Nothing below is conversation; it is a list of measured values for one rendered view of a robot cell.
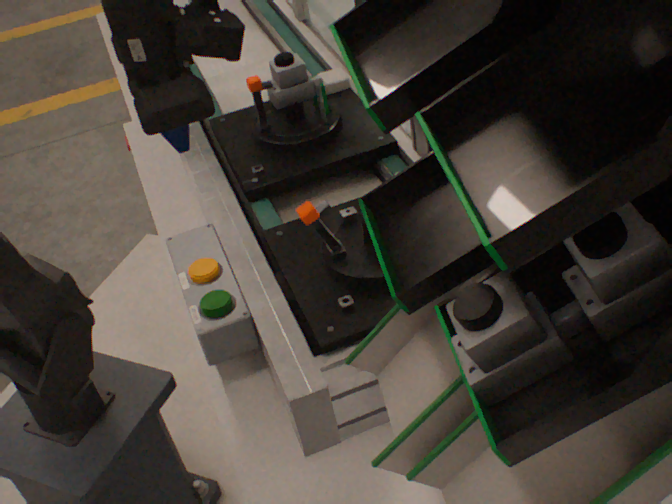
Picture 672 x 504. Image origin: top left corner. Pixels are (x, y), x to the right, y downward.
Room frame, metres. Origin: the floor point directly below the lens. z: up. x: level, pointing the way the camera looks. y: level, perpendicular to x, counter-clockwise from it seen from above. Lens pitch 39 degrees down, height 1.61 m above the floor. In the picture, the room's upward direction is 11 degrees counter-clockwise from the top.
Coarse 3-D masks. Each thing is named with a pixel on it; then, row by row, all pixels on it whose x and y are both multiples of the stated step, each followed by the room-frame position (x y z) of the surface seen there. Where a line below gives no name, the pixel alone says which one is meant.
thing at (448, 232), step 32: (384, 192) 0.55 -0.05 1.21; (416, 192) 0.55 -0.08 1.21; (448, 192) 0.53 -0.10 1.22; (384, 224) 0.53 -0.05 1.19; (416, 224) 0.51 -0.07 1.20; (448, 224) 0.49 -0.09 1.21; (384, 256) 0.48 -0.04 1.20; (416, 256) 0.48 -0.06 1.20; (448, 256) 0.46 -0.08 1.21; (480, 256) 0.43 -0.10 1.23; (416, 288) 0.43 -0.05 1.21; (448, 288) 0.43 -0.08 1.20
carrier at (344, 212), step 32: (288, 224) 0.86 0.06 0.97; (352, 224) 0.81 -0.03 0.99; (288, 256) 0.79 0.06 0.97; (320, 256) 0.78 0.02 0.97; (352, 256) 0.74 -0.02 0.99; (320, 288) 0.72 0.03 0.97; (352, 288) 0.71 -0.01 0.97; (384, 288) 0.70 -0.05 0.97; (320, 320) 0.66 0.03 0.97; (352, 320) 0.65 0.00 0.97; (320, 352) 0.63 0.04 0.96
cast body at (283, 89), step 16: (272, 64) 1.10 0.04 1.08; (288, 64) 1.09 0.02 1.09; (304, 64) 1.09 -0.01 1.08; (272, 80) 1.11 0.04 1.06; (288, 80) 1.08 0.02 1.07; (304, 80) 1.08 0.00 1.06; (320, 80) 1.11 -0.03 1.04; (272, 96) 1.08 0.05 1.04; (288, 96) 1.08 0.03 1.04; (304, 96) 1.08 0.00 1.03
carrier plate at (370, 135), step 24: (336, 96) 1.18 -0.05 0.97; (216, 120) 1.18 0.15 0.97; (240, 120) 1.16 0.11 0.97; (360, 120) 1.09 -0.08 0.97; (240, 144) 1.09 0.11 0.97; (336, 144) 1.03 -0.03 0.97; (360, 144) 1.02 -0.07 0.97; (384, 144) 1.01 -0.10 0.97; (240, 168) 1.02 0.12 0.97; (264, 168) 1.01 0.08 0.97; (288, 168) 0.99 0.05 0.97; (312, 168) 0.98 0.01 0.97; (336, 168) 0.99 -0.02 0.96; (264, 192) 0.96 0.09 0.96
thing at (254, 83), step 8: (248, 80) 1.08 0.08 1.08; (256, 80) 1.08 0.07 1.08; (248, 88) 1.09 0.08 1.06; (256, 88) 1.08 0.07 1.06; (264, 88) 1.08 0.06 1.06; (256, 96) 1.08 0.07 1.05; (256, 104) 1.08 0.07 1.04; (256, 112) 1.09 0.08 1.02; (264, 112) 1.08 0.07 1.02; (264, 120) 1.08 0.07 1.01
